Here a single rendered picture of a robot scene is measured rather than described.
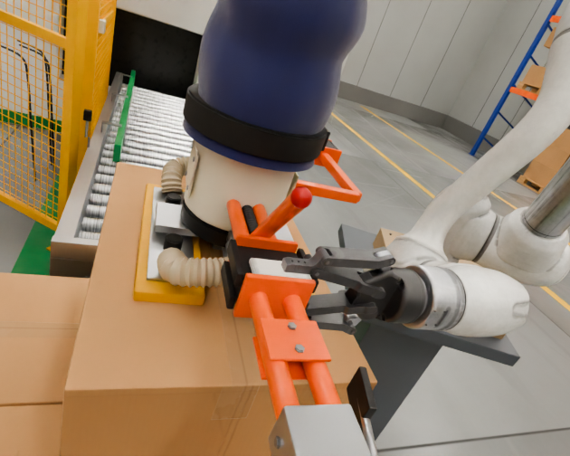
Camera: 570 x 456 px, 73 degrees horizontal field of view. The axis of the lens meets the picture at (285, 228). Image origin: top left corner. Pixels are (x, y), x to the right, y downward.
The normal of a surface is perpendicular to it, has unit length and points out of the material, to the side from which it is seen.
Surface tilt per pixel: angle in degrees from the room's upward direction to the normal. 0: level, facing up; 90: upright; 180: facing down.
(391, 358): 90
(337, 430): 0
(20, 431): 0
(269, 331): 0
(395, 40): 90
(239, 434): 90
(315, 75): 74
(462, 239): 93
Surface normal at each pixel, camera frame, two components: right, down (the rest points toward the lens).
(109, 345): 0.31, -0.83
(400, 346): -0.07, 0.46
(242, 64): -0.25, 0.13
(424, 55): 0.26, 0.54
